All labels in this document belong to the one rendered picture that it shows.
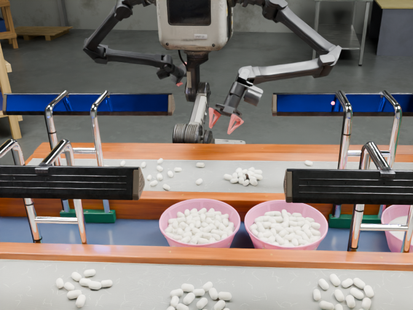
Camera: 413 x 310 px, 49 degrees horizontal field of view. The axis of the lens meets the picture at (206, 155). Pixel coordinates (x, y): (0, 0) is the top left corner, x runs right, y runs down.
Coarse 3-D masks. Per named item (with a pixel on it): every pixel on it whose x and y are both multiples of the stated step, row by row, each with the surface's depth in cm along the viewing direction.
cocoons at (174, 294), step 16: (96, 288) 123; (192, 288) 121; (208, 288) 121; (352, 288) 119; (368, 288) 119; (80, 304) 117; (176, 304) 117; (224, 304) 116; (320, 304) 115; (336, 304) 115; (352, 304) 114; (368, 304) 114
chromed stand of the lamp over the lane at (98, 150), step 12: (60, 96) 156; (108, 96) 159; (48, 108) 148; (96, 108) 147; (48, 120) 148; (96, 120) 147; (48, 132) 151; (96, 132) 149; (96, 144) 150; (60, 156) 155; (96, 156) 153; (108, 204) 161; (60, 216) 164; (72, 216) 164; (84, 216) 163; (96, 216) 163; (108, 216) 163
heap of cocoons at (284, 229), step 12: (264, 216) 153; (276, 216) 155; (288, 216) 153; (300, 216) 154; (252, 228) 147; (264, 228) 150; (276, 228) 147; (288, 228) 147; (300, 228) 147; (312, 228) 148; (264, 240) 142; (276, 240) 144; (288, 240) 143; (300, 240) 141; (312, 240) 141
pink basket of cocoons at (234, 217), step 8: (192, 200) 159; (200, 200) 159; (208, 200) 159; (168, 208) 154; (176, 208) 157; (184, 208) 158; (192, 208) 160; (200, 208) 160; (208, 208) 160; (216, 208) 158; (224, 208) 156; (232, 208) 153; (168, 216) 154; (176, 216) 157; (232, 216) 153; (160, 224) 146; (168, 224) 153; (168, 240) 143; (176, 240) 138; (224, 240) 138
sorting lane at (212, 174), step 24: (144, 168) 188; (168, 168) 187; (192, 168) 187; (216, 168) 186; (264, 168) 185; (288, 168) 185; (312, 168) 184; (336, 168) 184; (408, 168) 182; (240, 192) 169; (264, 192) 168
